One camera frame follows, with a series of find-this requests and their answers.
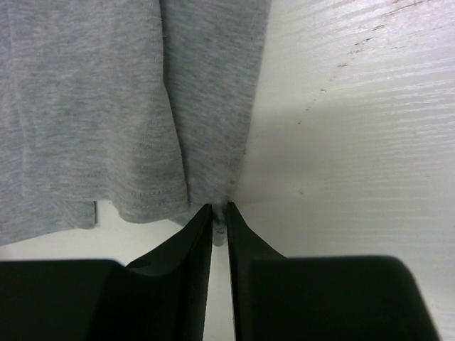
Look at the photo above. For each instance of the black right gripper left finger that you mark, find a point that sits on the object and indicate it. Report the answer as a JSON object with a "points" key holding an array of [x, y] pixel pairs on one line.
{"points": [[162, 295]]}

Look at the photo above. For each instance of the grey tank top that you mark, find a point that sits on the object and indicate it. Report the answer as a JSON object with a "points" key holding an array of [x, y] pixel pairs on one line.
{"points": [[146, 104]]}

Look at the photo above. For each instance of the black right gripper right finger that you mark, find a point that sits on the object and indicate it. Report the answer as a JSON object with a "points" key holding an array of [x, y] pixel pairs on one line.
{"points": [[275, 297]]}

